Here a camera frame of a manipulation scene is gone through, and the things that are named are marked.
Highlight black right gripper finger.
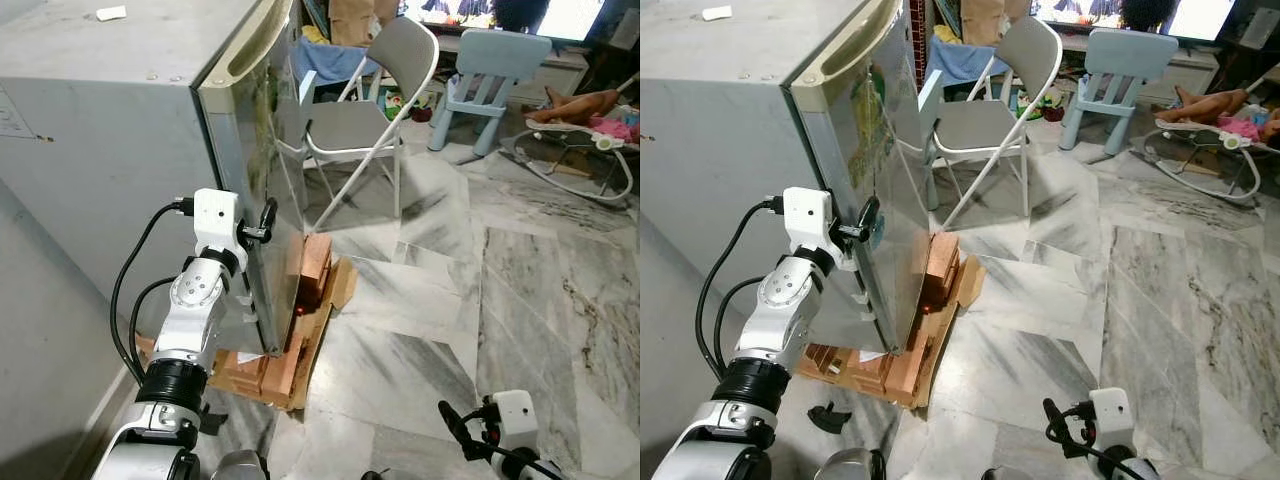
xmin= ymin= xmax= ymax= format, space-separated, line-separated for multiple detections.
xmin=438 ymin=400 xmax=483 ymax=461
xmin=1042 ymin=398 xmax=1081 ymax=451

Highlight green fridge sticker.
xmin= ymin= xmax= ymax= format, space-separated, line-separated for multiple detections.
xmin=848 ymin=65 xmax=898 ymax=191

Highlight white fridge body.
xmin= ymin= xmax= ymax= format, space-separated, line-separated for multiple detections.
xmin=640 ymin=0 xmax=881 ymax=353
xmin=0 ymin=0 xmax=276 ymax=359

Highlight tall red brick stack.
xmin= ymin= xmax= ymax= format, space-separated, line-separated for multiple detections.
xmin=295 ymin=232 xmax=336 ymax=313
xmin=920 ymin=232 xmax=963 ymax=313

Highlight grey folding chair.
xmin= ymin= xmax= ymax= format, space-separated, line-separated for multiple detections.
xmin=920 ymin=15 xmax=1064 ymax=233
xmin=297 ymin=15 xmax=441 ymax=233

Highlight low red brick stack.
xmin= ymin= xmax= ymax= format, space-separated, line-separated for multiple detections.
xmin=215 ymin=345 xmax=306 ymax=406
xmin=800 ymin=342 xmax=931 ymax=403

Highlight blue cloth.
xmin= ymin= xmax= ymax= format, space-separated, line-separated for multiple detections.
xmin=298 ymin=38 xmax=379 ymax=86
xmin=928 ymin=38 xmax=1006 ymax=86

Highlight green red toy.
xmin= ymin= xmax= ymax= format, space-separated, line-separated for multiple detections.
xmin=1015 ymin=88 xmax=1066 ymax=123
xmin=383 ymin=88 xmax=438 ymax=123

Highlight brown cardboard box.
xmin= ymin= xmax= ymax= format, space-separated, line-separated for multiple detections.
xmin=328 ymin=0 xmax=376 ymax=48
xmin=960 ymin=0 xmax=1006 ymax=46

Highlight silver robot body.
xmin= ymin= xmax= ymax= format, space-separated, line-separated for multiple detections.
xmin=815 ymin=448 xmax=886 ymax=480
xmin=210 ymin=450 xmax=271 ymax=480

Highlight light blue kids chair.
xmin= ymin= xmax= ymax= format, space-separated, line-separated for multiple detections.
xmin=428 ymin=28 xmax=556 ymax=158
xmin=1058 ymin=28 xmax=1181 ymax=158

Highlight white baby bouncer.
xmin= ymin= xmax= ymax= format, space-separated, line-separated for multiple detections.
xmin=1140 ymin=105 xmax=1280 ymax=206
xmin=498 ymin=100 xmax=641 ymax=206

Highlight baby in pink clothes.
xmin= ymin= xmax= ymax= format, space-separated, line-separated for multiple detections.
xmin=1160 ymin=85 xmax=1280 ymax=141
xmin=528 ymin=87 xmax=641 ymax=141

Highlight television screen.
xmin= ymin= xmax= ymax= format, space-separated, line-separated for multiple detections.
xmin=1030 ymin=0 xmax=1238 ymax=43
xmin=400 ymin=0 xmax=609 ymax=43

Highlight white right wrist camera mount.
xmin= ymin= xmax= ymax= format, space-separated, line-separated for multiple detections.
xmin=492 ymin=390 xmax=541 ymax=451
xmin=1090 ymin=388 xmax=1136 ymax=453

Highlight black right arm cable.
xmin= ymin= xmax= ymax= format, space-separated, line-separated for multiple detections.
xmin=1085 ymin=440 xmax=1161 ymax=480
xmin=490 ymin=440 xmax=566 ymax=480

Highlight short black left arm cable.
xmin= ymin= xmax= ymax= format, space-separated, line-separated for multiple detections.
xmin=715 ymin=277 xmax=766 ymax=371
xmin=128 ymin=278 xmax=179 ymax=376

